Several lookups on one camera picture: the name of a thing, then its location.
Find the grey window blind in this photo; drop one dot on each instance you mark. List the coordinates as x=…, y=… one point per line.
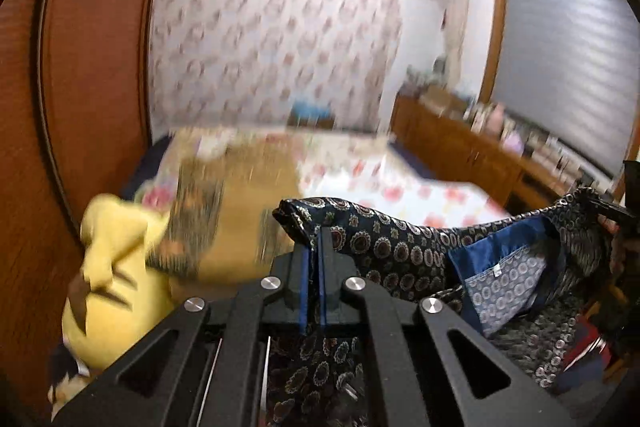
x=565, y=72

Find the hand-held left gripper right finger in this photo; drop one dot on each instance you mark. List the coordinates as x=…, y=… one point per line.
x=322, y=287

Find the white flower print blanket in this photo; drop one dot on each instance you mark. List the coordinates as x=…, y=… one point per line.
x=400, y=192

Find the cardboard box with blue contents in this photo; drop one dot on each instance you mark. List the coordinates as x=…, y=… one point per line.
x=311, y=116

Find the tied floral side curtain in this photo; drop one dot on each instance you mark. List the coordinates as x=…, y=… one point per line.
x=457, y=17

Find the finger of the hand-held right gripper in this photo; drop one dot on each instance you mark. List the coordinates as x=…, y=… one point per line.
x=612, y=211

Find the pink tissue pack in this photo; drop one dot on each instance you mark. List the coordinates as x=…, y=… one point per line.
x=515, y=139

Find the brown slatted wooden wardrobe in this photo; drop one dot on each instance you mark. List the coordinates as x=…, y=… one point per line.
x=90, y=57

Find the yellow plush toy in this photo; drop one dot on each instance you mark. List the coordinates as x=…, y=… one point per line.
x=115, y=307

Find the pink thermos flask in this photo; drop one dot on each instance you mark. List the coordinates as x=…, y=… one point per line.
x=498, y=118

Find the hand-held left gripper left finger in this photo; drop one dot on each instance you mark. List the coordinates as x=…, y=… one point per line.
x=306, y=287

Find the brown patterned pillow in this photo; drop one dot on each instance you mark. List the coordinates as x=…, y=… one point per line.
x=235, y=217

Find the beige floral bed sheet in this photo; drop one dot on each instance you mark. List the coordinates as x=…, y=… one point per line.
x=320, y=142

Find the wooden sideboard cabinet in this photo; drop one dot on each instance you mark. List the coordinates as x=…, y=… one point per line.
x=475, y=152

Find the navy patterned satin shirt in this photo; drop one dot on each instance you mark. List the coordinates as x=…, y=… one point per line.
x=400, y=247

